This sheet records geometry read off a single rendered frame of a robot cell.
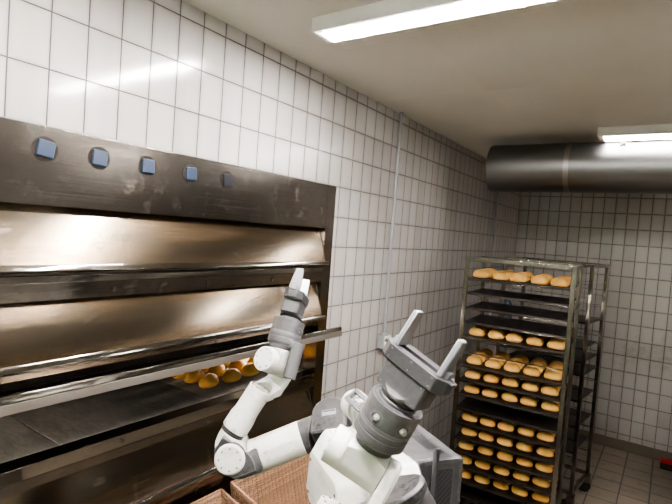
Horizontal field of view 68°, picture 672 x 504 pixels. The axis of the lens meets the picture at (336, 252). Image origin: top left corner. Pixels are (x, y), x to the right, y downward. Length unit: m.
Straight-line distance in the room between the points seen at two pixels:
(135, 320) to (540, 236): 4.53
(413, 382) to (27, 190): 1.13
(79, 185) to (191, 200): 0.39
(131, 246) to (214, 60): 0.73
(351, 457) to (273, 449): 0.58
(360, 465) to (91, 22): 1.37
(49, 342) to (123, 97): 0.74
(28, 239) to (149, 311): 0.45
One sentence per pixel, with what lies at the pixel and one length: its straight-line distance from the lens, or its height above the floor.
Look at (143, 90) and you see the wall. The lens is 1.73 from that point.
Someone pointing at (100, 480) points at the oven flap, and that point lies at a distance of 1.86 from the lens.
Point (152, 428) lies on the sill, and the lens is 1.88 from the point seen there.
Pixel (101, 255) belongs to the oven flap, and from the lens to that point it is 1.62.
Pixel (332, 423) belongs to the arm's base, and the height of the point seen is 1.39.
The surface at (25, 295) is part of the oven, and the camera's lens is 1.55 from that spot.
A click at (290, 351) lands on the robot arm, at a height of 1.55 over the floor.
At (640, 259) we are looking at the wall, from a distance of 5.45.
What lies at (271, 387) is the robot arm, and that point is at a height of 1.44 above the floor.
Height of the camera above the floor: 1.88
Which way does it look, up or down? 2 degrees down
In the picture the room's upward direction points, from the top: 4 degrees clockwise
